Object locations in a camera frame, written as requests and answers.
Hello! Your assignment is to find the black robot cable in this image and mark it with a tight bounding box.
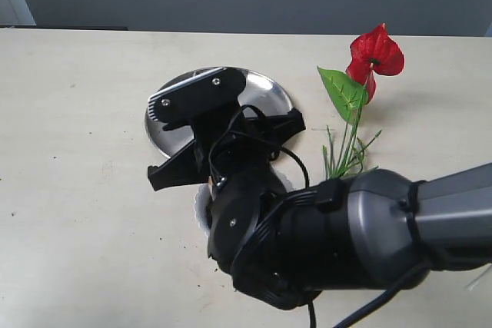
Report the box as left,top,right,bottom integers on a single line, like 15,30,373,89
207,104,492,328

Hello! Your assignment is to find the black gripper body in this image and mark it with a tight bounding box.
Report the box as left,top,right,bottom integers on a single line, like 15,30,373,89
192,112,327,310

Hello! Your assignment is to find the round stainless steel plate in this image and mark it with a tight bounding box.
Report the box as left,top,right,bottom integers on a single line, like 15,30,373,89
145,67,294,158

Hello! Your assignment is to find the white scalloped flower pot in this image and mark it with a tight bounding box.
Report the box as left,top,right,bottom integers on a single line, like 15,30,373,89
193,168,294,237

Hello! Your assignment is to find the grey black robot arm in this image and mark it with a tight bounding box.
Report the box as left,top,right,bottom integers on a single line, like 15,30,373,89
148,107,491,310

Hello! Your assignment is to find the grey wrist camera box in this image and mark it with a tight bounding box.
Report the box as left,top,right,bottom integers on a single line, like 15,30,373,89
147,67,246,124

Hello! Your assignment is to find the red artificial anthurium flower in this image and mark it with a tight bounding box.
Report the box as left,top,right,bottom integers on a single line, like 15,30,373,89
317,22,405,179

